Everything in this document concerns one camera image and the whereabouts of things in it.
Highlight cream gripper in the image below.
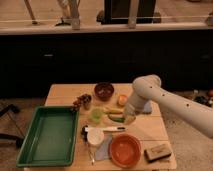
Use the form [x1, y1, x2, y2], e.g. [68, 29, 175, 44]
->
[124, 93, 147, 125]

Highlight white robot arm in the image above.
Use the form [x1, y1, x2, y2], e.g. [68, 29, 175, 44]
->
[124, 75, 213, 139]

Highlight green plastic cup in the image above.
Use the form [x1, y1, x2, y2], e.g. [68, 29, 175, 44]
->
[89, 108, 103, 124]

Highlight yellow banana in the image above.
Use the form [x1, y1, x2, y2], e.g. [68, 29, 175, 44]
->
[103, 107, 123, 114]

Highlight small orange container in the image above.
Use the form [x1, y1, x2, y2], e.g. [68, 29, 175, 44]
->
[117, 95, 128, 106]

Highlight blue sponge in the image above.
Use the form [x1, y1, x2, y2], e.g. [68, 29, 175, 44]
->
[143, 101, 152, 114]

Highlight orange bowl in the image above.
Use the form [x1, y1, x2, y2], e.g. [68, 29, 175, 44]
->
[109, 134, 141, 168]

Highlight wooden table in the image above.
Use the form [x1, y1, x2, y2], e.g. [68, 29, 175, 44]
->
[17, 83, 177, 171]

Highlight dark brown bowl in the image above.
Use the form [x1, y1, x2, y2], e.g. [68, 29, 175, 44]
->
[94, 82, 114, 101]

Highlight light blue cloth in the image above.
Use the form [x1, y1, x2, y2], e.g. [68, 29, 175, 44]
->
[95, 136, 112, 161]

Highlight wooden block brush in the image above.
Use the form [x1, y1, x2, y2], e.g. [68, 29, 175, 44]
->
[144, 144, 172, 163]

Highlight metal spoon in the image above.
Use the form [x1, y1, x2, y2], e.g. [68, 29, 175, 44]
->
[83, 134, 95, 165]

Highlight green plastic tray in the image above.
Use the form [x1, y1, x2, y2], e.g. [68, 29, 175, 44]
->
[17, 106, 78, 168]

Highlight black office chair base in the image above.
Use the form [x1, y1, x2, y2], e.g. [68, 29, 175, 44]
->
[0, 103, 25, 149]

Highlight white handled knife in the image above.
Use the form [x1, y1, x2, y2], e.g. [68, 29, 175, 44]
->
[85, 126, 126, 132]

